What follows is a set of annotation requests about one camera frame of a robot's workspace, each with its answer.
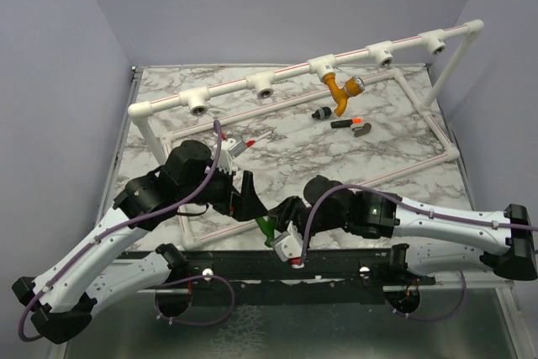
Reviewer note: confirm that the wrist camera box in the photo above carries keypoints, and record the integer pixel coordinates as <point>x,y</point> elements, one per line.
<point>288,246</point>
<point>230,148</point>

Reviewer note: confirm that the green water faucet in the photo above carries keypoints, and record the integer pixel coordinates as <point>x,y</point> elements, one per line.
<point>268,228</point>

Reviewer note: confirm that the white PVC pipe frame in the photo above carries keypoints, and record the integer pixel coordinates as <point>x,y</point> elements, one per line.
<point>262,83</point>

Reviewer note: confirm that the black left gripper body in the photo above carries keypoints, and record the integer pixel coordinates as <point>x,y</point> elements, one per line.
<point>218,191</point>

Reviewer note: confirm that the black grey hose connector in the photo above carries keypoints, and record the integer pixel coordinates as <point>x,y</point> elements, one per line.
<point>321,113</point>

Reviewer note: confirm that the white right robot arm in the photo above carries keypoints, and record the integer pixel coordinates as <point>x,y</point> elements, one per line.
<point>501,242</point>

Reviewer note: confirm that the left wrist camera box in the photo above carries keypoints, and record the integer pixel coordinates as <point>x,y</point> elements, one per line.
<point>230,148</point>

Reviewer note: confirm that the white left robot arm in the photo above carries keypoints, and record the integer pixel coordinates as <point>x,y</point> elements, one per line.
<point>61,302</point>

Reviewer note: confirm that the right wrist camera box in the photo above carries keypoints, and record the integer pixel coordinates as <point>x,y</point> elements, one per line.
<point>288,246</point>

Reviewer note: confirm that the orange water faucet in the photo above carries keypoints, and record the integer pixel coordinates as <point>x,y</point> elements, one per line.
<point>351,88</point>

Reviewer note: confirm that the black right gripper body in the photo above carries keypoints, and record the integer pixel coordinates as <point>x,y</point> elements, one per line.
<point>299,214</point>

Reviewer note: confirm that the tan mini stapler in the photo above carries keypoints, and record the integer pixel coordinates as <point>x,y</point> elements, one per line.
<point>361,129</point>

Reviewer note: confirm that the black orange highlighter marker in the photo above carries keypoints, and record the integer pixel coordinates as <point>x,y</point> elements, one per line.
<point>345,123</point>

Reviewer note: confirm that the red capped white marker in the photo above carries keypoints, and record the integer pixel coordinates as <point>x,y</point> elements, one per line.
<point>250,143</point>

